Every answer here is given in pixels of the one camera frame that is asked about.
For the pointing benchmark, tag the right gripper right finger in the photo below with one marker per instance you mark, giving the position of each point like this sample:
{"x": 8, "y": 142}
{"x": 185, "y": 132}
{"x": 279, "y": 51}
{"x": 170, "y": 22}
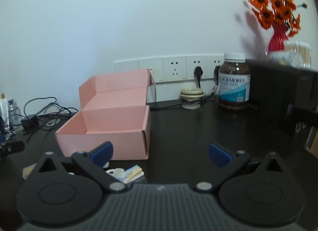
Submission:
{"x": 229, "y": 164}

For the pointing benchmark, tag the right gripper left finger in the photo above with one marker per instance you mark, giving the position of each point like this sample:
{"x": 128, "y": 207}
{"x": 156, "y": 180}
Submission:
{"x": 90, "y": 165}

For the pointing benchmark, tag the small colourful card packet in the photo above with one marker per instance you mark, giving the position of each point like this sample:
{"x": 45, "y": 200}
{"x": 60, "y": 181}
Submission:
{"x": 127, "y": 176}

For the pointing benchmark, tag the pink cardboard box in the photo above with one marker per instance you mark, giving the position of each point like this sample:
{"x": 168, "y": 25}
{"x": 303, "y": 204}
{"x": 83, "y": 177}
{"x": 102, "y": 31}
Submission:
{"x": 114, "y": 109}

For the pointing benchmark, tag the black power adapter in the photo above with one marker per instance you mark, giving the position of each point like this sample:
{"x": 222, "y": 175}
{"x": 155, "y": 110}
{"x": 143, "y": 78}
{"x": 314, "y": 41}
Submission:
{"x": 30, "y": 121}

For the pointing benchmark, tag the black storage box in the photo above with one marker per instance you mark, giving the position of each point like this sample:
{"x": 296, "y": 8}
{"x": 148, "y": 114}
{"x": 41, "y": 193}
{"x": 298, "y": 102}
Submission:
{"x": 283, "y": 105}

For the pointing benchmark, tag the brown fish oil bottle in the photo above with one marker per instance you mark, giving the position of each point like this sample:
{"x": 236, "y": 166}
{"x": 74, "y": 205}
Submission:
{"x": 234, "y": 82}

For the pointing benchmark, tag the clear plastic bottle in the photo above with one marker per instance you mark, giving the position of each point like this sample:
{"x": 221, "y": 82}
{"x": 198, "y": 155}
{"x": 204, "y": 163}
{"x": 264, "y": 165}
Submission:
{"x": 15, "y": 116}

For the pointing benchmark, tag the black plug left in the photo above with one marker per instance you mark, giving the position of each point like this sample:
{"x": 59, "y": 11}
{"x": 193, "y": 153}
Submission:
{"x": 198, "y": 72}

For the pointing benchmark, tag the white patterned tissue pack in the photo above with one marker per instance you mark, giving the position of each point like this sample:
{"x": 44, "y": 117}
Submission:
{"x": 281, "y": 57}

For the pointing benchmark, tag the red ribbed vase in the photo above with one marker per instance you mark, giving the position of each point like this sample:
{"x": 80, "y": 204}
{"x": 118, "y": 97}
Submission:
{"x": 279, "y": 37}

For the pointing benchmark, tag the cotton swab container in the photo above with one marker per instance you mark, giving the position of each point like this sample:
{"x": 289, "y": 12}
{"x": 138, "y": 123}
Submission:
{"x": 303, "y": 51}

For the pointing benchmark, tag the orange artificial flowers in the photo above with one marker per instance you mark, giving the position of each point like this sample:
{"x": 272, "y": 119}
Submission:
{"x": 271, "y": 13}

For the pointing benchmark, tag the beige round cable winder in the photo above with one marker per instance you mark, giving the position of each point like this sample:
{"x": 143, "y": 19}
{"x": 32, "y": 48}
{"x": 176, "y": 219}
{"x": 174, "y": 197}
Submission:
{"x": 192, "y": 97}

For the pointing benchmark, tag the white wall socket strip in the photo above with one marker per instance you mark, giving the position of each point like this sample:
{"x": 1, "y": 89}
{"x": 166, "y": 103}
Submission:
{"x": 174, "y": 68}

